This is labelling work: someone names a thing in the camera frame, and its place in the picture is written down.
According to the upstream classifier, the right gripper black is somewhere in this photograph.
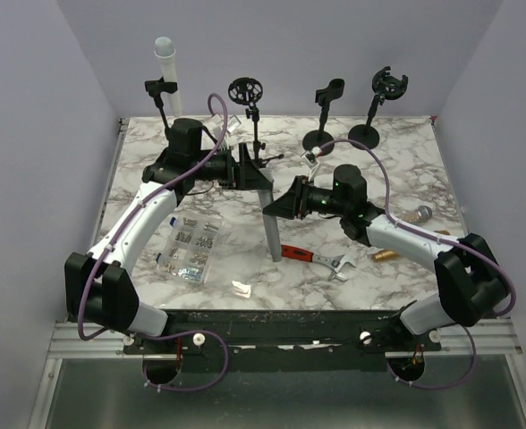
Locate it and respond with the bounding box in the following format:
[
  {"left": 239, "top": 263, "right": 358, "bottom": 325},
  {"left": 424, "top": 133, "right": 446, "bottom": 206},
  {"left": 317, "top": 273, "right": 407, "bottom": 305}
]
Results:
[{"left": 265, "top": 174, "right": 349, "bottom": 219}]

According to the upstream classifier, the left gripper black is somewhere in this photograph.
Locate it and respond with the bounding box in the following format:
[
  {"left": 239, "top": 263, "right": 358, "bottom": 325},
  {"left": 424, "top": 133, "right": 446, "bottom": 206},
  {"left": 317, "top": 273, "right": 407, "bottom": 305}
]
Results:
[{"left": 191, "top": 142, "right": 272, "bottom": 190}]

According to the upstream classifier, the silver condenser microphone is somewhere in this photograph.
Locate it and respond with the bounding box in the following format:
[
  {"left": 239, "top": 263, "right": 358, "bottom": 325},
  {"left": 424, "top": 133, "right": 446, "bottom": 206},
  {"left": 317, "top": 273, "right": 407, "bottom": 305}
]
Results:
[{"left": 258, "top": 188, "right": 282, "bottom": 263}]

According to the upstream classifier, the gold microphone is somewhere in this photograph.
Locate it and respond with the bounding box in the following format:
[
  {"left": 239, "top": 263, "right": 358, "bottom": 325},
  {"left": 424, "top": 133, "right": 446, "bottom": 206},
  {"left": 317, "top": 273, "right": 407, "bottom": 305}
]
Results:
[{"left": 368, "top": 229, "right": 453, "bottom": 270}]

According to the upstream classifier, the glitter rhinestone microphone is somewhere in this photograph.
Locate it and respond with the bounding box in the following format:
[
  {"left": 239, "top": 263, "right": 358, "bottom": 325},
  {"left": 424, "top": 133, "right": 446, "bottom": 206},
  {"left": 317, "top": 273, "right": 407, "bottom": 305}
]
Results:
[{"left": 402, "top": 206, "right": 433, "bottom": 224}]

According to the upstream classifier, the black shock mount round stand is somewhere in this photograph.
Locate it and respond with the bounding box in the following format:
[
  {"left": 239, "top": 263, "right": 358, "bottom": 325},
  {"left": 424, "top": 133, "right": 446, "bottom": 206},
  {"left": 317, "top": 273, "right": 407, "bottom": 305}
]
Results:
[{"left": 348, "top": 66, "right": 409, "bottom": 149}]

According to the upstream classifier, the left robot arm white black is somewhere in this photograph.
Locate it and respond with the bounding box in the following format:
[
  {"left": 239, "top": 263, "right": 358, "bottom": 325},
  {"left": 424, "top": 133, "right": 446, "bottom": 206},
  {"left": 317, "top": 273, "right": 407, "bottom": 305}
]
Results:
[{"left": 64, "top": 118, "right": 273, "bottom": 353}]

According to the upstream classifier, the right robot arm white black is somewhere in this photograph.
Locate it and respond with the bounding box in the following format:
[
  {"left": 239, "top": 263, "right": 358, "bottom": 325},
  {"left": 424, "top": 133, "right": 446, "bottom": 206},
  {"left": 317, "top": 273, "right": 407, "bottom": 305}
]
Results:
[{"left": 263, "top": 164, "right": 510, "bottom": 350}]

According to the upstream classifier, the black clip stand round base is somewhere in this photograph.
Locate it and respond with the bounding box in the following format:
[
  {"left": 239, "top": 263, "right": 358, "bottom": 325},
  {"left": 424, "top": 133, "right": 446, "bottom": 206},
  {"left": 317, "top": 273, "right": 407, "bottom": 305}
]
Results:
[{"left": 144, "top": 78, "right": 178, "bottom": 139}]

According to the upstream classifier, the white microphone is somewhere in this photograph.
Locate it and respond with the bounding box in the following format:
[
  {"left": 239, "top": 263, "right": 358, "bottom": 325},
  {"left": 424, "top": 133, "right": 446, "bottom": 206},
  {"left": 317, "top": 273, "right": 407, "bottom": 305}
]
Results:
[{"left": 155, "top": 37, "right": 182, "bottom": 117}]

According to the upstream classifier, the small clear plastic bag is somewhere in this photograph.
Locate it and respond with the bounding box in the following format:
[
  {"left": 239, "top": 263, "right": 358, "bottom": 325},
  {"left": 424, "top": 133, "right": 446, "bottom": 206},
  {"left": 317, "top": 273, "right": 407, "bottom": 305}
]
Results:
[{"left": 232, "top": 281, "right": 252, "bottom": 299}]

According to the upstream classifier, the clear screw organizer box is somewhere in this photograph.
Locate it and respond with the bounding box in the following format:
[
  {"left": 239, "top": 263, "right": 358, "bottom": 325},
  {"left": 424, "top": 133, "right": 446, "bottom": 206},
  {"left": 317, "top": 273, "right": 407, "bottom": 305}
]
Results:
[{"left": 156, "top": 212, "right": 223, "bottom": 284}]

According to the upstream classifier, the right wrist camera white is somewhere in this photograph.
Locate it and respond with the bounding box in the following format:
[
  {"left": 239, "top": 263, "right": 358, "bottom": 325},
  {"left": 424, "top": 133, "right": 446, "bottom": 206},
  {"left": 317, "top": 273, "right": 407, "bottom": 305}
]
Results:
[{"left": 301, "top": 147, "right": 322, "bottom": 181}]

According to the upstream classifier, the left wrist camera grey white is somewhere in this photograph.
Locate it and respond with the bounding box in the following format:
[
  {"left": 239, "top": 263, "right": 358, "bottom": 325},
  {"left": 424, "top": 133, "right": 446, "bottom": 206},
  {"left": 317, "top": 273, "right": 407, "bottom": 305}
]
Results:
[{"left": 219, "top": 115, "right": 242, "bottom": 150}]

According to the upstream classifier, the red handle adjustable wrench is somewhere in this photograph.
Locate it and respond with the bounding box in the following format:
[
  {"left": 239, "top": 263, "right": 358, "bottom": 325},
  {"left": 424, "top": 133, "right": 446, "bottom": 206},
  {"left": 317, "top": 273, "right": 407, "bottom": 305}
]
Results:
[{"left": 281, "top": 244, "right": 356, "bottom": 282}]

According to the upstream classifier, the black tripod shock mount stand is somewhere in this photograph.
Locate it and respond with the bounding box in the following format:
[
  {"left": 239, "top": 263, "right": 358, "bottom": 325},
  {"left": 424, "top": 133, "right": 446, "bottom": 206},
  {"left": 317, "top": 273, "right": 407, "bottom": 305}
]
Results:
[{"left": 228, "top": 77, "right": 284, "bottom": 168}]

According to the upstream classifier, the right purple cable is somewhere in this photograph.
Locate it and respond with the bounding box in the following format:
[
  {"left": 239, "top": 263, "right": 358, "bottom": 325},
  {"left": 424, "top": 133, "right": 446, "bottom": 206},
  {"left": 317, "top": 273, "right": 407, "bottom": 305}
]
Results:
[{"left": 318, "top": 139, "right": 519, "bottom": 390}]

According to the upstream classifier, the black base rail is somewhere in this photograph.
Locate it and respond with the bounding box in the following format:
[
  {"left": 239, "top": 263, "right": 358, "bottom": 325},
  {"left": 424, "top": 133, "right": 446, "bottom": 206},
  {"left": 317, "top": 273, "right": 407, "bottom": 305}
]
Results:
[{"left": 124, "top": 309, "right": 441, "bottom": 374}]

